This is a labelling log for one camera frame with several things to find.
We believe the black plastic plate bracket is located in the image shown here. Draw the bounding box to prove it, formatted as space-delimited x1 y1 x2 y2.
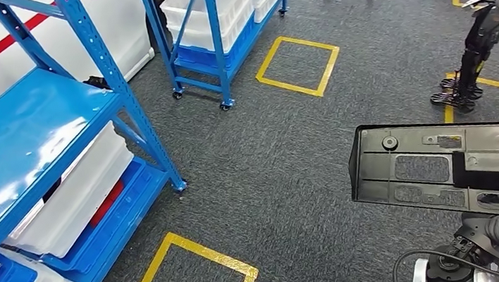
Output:
343 109 499 237

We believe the blue wheeled shelf cart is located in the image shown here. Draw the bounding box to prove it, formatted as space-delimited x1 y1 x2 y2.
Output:
137 0 321 120

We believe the red part in bin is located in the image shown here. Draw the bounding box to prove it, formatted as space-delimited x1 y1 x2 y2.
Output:
85 178 129 228

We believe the blue metal shelf rack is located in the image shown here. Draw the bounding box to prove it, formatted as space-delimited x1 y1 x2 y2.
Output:
0 0 199 282

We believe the blue plastic crate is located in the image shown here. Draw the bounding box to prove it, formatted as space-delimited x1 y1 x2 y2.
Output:
172 14 261 76

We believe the large white plastic crate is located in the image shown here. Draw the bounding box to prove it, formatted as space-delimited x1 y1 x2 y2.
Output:
159 0 263 60

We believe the white car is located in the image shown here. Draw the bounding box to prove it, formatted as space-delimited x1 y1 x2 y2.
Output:
0 0 163 132

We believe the black camera cable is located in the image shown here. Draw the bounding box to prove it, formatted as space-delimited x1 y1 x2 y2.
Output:
388 240 499 282

